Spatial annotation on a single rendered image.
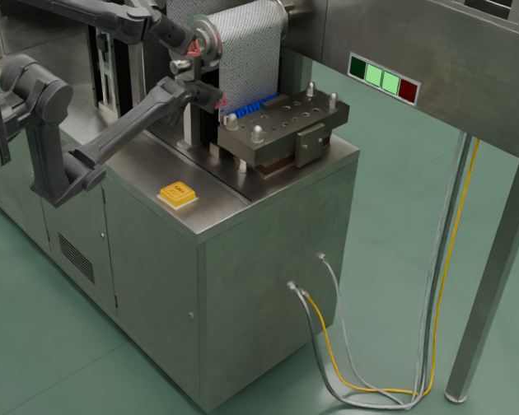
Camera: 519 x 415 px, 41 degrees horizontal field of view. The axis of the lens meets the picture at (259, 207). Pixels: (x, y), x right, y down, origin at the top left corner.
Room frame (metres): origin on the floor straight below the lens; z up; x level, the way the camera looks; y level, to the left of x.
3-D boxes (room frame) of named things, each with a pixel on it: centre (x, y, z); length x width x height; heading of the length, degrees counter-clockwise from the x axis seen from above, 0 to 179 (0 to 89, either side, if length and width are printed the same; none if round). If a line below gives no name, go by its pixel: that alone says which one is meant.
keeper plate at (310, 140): (1.75, -0.14, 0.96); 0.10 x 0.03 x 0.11; 135
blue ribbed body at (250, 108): (1.85, 0.03, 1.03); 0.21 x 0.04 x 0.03; 135
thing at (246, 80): (1.86, 0.05, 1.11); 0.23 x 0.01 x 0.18; 135
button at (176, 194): (1.54, 0.23, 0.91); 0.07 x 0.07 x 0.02; 45
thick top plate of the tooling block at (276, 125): (1.81, -0.07, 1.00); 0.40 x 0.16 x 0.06; 135
